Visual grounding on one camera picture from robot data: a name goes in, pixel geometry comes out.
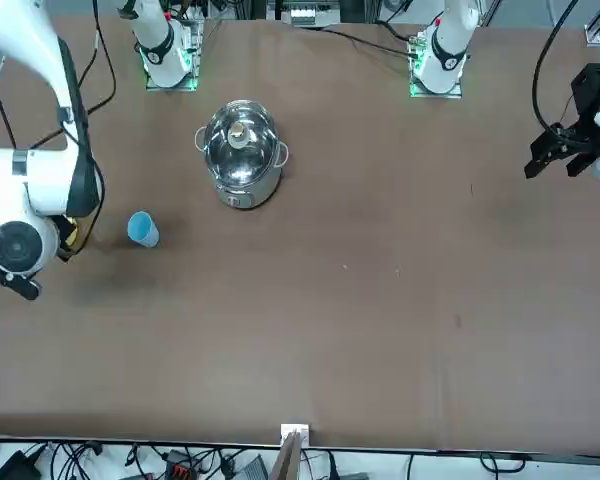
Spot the metal camera post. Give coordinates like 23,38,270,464
271,431,304,480

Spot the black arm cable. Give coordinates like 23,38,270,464
79,0,118,117
531,0,581,132

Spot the glass pot lid with knob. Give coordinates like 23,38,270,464
203,101,280,190

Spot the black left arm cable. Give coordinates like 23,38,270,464
531,0,581,132

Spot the stainless steel electric pot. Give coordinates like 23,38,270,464
194,99,290,210

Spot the white table edge bracket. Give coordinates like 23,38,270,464
279,423,312,446

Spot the blue plastic cup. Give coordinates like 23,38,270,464
127,211,160,249

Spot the black cable on table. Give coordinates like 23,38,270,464
299,23,417,57

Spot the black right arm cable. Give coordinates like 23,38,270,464
79,0,118,117

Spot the black power strip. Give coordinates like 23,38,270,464
160,449,202,480

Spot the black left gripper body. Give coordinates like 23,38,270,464
571,63,600,131

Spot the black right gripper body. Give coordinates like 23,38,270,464
54,215,81,261

